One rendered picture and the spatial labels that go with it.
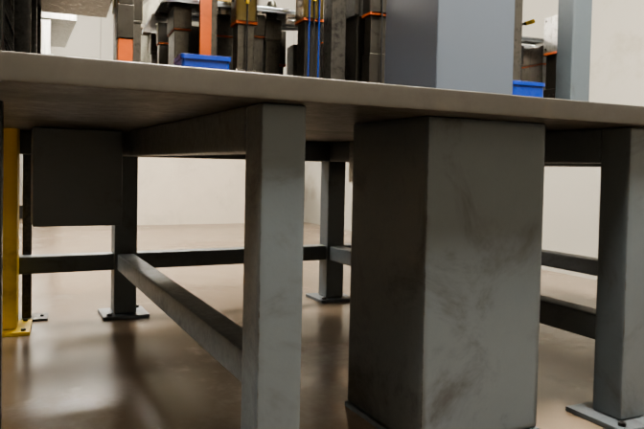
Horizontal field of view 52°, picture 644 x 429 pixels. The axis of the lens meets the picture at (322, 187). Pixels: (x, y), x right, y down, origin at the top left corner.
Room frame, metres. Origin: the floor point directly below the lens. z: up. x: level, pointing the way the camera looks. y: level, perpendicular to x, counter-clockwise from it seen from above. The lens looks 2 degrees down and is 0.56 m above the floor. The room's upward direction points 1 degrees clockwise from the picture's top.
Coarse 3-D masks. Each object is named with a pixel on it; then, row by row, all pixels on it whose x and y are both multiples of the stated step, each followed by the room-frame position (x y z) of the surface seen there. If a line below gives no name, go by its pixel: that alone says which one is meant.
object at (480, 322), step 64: (384, 128) 1.41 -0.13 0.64; (448, 128) 1.28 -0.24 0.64; (512, 128) 1.35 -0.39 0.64; (384, 192) 1.40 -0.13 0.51; (448, 192) 1.29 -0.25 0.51; (512, 192) 1.36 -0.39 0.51; (384, 256) 1.40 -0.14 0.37; (448, 256) 1.29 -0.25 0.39; (512, 256) 1.36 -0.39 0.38; (384, 320) 1.39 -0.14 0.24; (448, 320) 1.29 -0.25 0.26; (512, 320) 1.36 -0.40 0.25; (384, 384) 1.38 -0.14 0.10; (448, 384) 1.29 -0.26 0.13; (512, 384) 1.36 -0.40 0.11
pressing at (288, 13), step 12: (168, 0) 1.77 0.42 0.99; (180, 0) 1.78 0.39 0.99; (192, 0) 1.79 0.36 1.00; (156, 12) 1.94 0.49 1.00; (168, 12) 1.95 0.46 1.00; (192, 12) 1.95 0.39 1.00; (264, 12) 1.93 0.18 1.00; (276, 12) 1.92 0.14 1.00; (288, 12) 1.89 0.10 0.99; (288, 24) 2.07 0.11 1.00; (528, 36) 2.21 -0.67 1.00; (528, 48) 2.39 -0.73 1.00
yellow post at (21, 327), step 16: (16, 128) 2.12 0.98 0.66; (16, 144) 2.12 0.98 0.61; (16, 160) 2.12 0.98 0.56; (16, 176) 2.12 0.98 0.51; (16, 192) 2.12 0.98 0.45; (16, 208) 2.12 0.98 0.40; (16, 224) 2.12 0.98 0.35; (16, 240) 2.12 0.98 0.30; (16, 256) 2.12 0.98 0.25; (16, 272) 2.12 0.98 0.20; (16, 288) 2.12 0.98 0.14; (16, 304) 2.12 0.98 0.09; (16, 320) 2.13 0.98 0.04
